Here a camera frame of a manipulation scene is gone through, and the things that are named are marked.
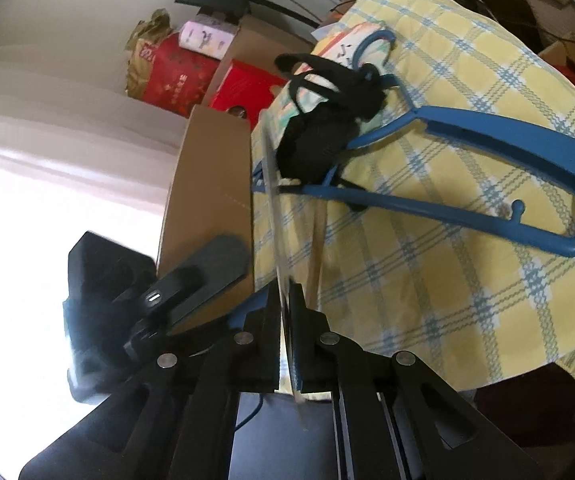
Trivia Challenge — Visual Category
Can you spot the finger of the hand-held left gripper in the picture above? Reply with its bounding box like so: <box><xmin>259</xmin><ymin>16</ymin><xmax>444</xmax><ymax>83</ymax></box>
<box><xmin>124</xmin><ymin>234</ymin><xmax>250</xmax><ymax>356</ymax></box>

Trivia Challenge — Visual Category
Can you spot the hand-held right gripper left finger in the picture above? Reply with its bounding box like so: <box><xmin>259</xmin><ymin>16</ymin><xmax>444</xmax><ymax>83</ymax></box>
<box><xmin>20</xmin><ymin>285</ymin><xmax>283</xmax><ymax>480</ymax></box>

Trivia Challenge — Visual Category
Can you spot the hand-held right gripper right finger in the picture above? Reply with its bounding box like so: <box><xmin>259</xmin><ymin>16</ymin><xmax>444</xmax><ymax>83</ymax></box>
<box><xmin>290</xmin><ymin>282</ymin><xmax>553</xmax><ymax>480</ymax></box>

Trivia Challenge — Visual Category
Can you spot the green desiccant bag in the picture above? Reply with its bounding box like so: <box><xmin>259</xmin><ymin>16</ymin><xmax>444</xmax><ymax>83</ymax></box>
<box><xmin>261</xmin><ymin>110</ymin><xmax>329</xmax><ymax>406</ymax></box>

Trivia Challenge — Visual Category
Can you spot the brown cardboard box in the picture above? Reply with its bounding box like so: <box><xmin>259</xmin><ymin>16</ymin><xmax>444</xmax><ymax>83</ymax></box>
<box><xmin>157</xmin><ymin>105</ymin><xmax>255</xmax><ymax>331</ymax></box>

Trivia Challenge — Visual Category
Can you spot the black strap bundle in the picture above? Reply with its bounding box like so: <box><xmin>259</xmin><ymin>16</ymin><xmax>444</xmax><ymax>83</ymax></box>
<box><xmin>273</xmin><ymin>52</ymin><xmax>398</xmax><ymax>186</ymax></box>

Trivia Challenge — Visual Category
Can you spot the blue plastic clothes hanger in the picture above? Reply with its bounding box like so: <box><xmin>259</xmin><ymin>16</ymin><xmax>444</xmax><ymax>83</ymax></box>
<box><xmin>252</xmin><ymin>30</ymin><xmax>575</xmax><ymax>258</ymax></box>

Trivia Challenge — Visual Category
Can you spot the yellow plaid cloth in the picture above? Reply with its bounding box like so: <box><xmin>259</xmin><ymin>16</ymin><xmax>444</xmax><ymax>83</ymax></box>
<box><xmin>250</xmin><ymin>0</ymin><xmax>575</xmax><ymax>401</ymax></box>

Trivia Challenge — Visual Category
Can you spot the white curtain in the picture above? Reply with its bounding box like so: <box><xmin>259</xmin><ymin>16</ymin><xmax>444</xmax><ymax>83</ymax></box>
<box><xmin>0</xmin><ymin>45</ymin><xmax>193</xmax><ymax>411</ymax></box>

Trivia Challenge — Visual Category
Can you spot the red gift box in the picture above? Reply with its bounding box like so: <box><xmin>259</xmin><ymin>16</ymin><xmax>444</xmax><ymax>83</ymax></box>
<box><xmin>210</xmin><ymin>59</ymin><xmax>288</xmax><ymax>121</ymax></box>

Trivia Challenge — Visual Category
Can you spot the red gift bag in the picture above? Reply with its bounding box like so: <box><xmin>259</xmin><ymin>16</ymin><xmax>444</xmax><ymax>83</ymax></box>
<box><xmin>134</xmin><ymin>32</ymin><xmax>223</xmax><ymax>118</ymax></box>

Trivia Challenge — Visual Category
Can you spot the large closed cardboard carton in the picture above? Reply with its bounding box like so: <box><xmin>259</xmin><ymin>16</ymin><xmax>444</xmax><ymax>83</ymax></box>
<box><xmin>202</xmin><ymin>12</ymin><xmax>318</xmax><ymax>106</ymax></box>

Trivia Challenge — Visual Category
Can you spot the white pink tissue pack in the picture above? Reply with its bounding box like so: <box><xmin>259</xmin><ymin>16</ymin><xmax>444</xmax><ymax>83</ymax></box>
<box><xmin>177</xmin><ymin>19</ymin><xmax>240</xmax><ymax>58</ymax></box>

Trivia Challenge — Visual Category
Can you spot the gold paper bag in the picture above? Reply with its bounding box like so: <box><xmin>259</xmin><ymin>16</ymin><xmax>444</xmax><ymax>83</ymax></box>
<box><xmin>126</xmin><ymin>9</ymin><xmax>174</xmax><ymax>96</ymax></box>

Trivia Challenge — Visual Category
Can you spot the black speaker stand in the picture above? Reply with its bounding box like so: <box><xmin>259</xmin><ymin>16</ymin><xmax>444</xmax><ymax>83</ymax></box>
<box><xmin>247</xmin><ymin>0</ymin><xmax>328</xmax><ymax>31</ymax></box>

